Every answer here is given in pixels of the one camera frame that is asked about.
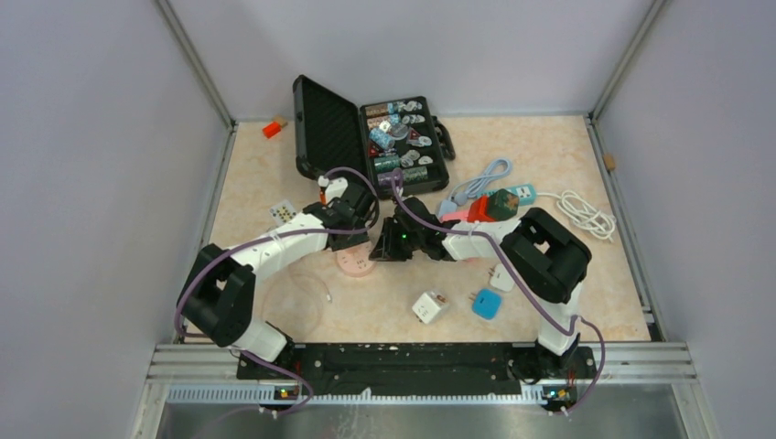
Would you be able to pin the white charger plug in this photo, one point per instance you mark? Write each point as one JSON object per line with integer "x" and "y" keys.
{"x": 500, "y": 279}

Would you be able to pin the white multi-hole adapter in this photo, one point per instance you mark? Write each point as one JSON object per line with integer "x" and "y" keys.
{"x": 282, "y": 212}

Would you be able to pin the blue charger plug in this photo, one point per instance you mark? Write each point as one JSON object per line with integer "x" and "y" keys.
{"x": 485, "y": 303}

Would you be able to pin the round pink power socket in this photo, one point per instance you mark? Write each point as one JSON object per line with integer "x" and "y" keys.
{"x": 355, "y": 262}

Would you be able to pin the red small block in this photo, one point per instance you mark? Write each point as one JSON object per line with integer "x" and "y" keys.
{"x": 272, "y": 129}

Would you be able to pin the open black carrying case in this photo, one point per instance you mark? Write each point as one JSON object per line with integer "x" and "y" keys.
{"x": 373, "y": 139}

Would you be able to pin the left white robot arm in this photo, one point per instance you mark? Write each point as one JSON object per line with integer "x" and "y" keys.
{"x": 218, "y": 295}

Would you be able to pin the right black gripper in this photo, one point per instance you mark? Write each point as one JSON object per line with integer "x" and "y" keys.
{"x": 386, "y": 250}

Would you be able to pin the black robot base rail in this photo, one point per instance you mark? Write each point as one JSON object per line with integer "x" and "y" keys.
{"x": 433, "y": 369}

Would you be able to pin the red cube plug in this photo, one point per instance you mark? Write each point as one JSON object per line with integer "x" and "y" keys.
{"x": 478, "y": 211}

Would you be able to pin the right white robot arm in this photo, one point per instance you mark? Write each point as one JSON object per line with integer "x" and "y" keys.
{"x": 546, "y": 260}

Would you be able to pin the light blue power strip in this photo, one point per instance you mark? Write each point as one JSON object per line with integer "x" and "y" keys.
{"x": 446, "y": 207}

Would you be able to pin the pink triangular power socket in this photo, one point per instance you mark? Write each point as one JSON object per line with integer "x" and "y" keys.
{"x": 459, "y": 215}

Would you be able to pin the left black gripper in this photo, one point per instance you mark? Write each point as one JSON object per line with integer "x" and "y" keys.
{"x": 359, "y": 237}

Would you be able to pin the teal small socket adapter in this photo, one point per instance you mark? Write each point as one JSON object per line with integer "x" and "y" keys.
{"x": 526, "y": 194}

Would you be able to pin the white cartoon plug adapter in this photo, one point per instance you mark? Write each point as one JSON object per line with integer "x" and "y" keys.
{"x": 429, "y": 306}

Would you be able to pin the dark green cube plug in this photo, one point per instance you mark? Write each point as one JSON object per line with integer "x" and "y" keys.
{"x": 502, "y": 205}

